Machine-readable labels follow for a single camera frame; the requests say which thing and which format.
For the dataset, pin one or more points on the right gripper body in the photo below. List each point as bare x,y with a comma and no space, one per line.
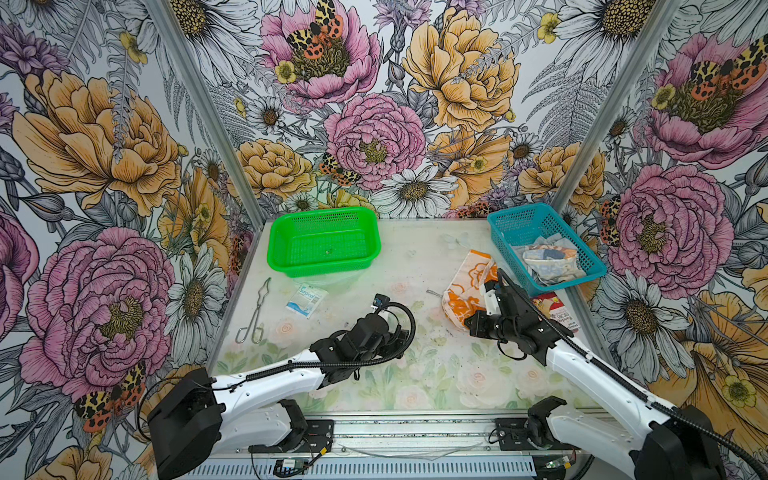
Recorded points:
494,326

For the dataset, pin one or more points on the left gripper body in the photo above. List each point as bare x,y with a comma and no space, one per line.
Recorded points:
385,348

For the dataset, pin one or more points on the orange white patterned towel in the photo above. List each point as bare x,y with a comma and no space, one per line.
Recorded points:
465,295

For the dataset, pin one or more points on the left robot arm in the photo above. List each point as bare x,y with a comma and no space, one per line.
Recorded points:
204,415

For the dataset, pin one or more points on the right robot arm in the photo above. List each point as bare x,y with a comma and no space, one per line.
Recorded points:
647,437

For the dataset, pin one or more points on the red white small box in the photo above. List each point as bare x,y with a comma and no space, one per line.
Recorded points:
554,308

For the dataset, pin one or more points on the small blue white packet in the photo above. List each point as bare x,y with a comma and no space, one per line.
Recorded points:
306,300

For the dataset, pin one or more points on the grey blue towel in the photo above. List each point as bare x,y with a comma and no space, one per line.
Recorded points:
551,260

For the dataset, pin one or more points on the metal tongs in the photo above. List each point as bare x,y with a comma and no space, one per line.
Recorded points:
249,332

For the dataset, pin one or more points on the teal plastic basket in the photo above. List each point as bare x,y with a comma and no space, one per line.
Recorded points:
521,226

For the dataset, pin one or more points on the green plastic basket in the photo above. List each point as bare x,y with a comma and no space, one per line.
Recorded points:
324,242

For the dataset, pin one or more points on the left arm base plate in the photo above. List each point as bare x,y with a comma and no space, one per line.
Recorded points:
317,435

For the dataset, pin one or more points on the aluminium front rail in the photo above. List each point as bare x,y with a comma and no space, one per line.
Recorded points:
363,443

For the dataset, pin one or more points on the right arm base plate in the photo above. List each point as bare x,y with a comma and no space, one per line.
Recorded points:
520,434

